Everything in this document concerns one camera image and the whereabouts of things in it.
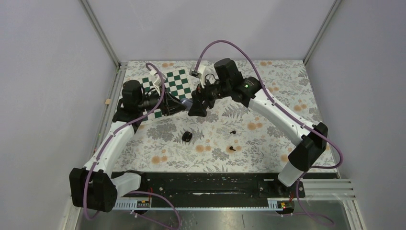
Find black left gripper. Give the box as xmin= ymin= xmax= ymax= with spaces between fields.
xmin=137 ymin=84 xmax=187 ymax=116

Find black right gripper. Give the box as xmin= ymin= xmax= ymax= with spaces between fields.
xmin=188 ymin=75 xmax=231 ymax=117

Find purple earbud charging case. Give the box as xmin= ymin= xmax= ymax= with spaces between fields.
xmin=180 ymin=98 xmax=193 ymax=111

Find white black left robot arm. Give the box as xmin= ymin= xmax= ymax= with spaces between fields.
xmin=69 ymin=80 xmax=188 ymax=212

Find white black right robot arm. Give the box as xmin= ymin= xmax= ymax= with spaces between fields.
xmin=188 ymin=58 xmax=328 ymax=197

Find green white checkered board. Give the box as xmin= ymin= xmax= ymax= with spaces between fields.
xmin=138 ymin=68 xmax=192 ymax=124

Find floral patterned table mat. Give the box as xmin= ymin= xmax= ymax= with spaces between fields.
xmin=114 ymin=60 xmax=322 ymax=173

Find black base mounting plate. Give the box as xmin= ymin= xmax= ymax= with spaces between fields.
xmin=125 ymin=172 xmax=305 ymax=201

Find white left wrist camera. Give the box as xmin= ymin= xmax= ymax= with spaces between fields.
xmin=149 ymin=70 xmax=167 ymax=95

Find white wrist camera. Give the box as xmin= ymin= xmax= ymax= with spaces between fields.
xmin=189 ymin=64 xmax=207 ymax=87
xmin=149 ymin=70 xmax=167 ymax=95

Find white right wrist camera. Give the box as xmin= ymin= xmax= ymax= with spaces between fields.
xmin=189 ymin=64 xmax=207 ymax=87

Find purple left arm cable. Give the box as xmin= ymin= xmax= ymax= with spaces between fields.
xmin=83 ymin=63 xmax=167 ymax=220

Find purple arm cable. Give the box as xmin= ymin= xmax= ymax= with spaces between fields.
xmin=194 ymin=40 xmax=344 ymax=169
xmin=83 ymin=63 xmax=167 ymax=220

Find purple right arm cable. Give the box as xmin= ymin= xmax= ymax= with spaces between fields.
xmin=194 ymin=40 xmax=344 ymax=169

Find white slotted cable duct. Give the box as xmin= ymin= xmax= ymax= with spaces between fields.
xmin=113 ymin=197 xmax=292 ymax=211

